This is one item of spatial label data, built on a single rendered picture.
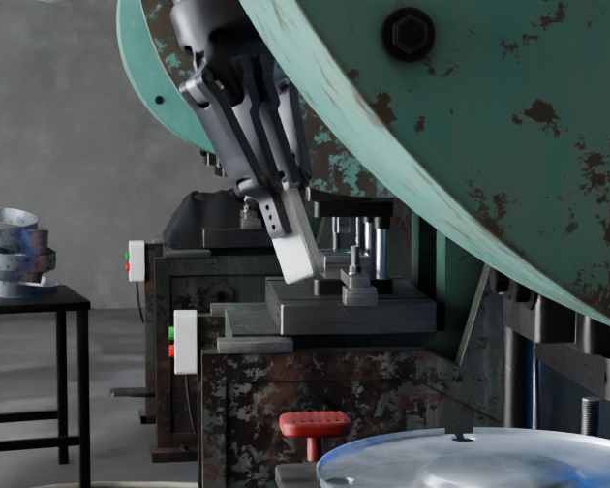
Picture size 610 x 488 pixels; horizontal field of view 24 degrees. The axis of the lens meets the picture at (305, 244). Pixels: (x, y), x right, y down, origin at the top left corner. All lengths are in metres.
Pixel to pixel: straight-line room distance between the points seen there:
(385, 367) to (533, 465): 1.53
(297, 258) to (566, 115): 0.51
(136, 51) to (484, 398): 1.80
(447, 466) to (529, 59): 0.57
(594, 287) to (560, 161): 0.06
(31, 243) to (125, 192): 3.73
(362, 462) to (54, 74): 6.58
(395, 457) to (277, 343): 1.46
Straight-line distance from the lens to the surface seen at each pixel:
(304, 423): 1.41
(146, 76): 4.09
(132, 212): 7.68
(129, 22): 4.10
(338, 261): 2.81
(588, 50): 0.62
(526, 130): 0.61
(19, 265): 3.97
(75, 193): 7.68
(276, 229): 1.09
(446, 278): 2.73
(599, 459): 1.20
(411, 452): 1.20
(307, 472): 1.14
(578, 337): 1.07
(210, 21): 1.10
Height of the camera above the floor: 1.07
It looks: 5 degrees down
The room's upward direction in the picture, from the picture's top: straight up
